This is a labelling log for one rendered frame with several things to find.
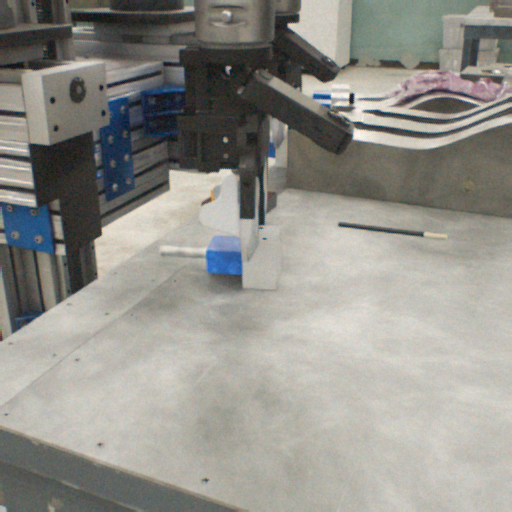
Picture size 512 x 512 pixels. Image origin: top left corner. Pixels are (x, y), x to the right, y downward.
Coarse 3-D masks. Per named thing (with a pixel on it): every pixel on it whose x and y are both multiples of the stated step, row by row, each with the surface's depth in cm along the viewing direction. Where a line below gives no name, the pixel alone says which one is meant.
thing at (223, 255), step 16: (224, 240) 71; (272, 240) 68; (176, 256) 72; (192, 256) 72; (208, 256) 69; (224, 256) 69; (240, 256) 69; (256, 256) 68; (272, 256) 68; (224, 272) 70; (240, 272) 70; (256, 272) 69; (272, 272) 69; (272, 288) 69
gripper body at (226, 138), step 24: (192, 48) 64; (216, 48) 59; (240, 48) 59; (264, 48) 60; (192, 72) 64; (216, 72) 62; (240, 72) 62; (192, 96) 65; (216, 96) 63; (192, 120) 62; (216, 120) 62; (240, 120) 62; (264, 120) 64; (192, 144) 64; (216, 144) 63; (240, 144) 63; (264, 144) 65; (192, 168) 64; (216, 168) 64
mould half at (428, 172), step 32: (416, 128) 102; (448, 128) 101; (480, 128) 89; (288, 160) 100; (320, 160) 98; (352, 160) 96; (384, 160) 94; (416, 160) 92; (448, 160) 90; (480, 160) 88; (352, 192) 98; (384, 192) 95; (416, 192) 94; (448, 192) 92; (480, 192) 90
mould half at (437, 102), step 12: (360, 96) 144; (372, 96) 144; (396, 96) 137; (420, 96) 126; (432, 96) 122; (444, 96) 121; (456, 96) 122; (408, 108) 123; (420, 108) 122; (432, 108) 122; (444, 108) 122; (456, 108) 122; (468, 108) 121
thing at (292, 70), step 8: (280, 16) 102; (288, 16) 102; (296, 16) 103; (280, 24) 104; (272, 48) 106; (272, 56) 104; (280, 56) 104; (288, 56) 105; (256, 64) 106; (264, 64) 105; (272, 64) 105; (280, 64) 104; (288, 64) 105; (296, 64) 108; (272, 72) 106; (288, 72) 105; (296, 72) 109; (288, 80) 106; (296, 80) 109
